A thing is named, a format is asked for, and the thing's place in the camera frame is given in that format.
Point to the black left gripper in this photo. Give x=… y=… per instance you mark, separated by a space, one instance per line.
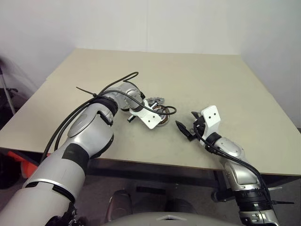
x=131 y=118

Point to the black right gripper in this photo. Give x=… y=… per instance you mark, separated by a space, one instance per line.
x=198 y=126

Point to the round silver motor housing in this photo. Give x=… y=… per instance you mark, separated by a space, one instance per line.
x=164 y=116

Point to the grey spoked rotor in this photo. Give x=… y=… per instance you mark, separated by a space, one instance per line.
x=156 y=101

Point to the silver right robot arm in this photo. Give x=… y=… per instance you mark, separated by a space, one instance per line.
x=232 y=148

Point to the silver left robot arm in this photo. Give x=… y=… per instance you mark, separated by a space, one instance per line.
x=94 y=127

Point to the black zip tie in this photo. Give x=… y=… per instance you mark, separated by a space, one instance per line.
x=84 y=91
x=282 y=202

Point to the dark grey rounded shape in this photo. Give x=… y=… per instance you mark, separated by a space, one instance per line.
x=118 y=204

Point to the silver robot torso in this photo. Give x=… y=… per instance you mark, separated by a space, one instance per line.
x=164 y=221

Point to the orange object under table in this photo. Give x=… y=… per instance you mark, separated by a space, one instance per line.
x=28 y=166

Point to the grey metal stand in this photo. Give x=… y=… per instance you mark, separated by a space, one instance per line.
x=5 y=87

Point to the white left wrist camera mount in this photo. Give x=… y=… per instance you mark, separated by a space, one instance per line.
x=148 y=116

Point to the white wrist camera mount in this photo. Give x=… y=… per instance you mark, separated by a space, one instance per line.
x=148 y=116
x=211 y=117

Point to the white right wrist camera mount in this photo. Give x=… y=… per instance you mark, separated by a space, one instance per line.
x=211 y=117

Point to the black metal table frame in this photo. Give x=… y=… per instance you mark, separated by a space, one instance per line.
x=150 y=169

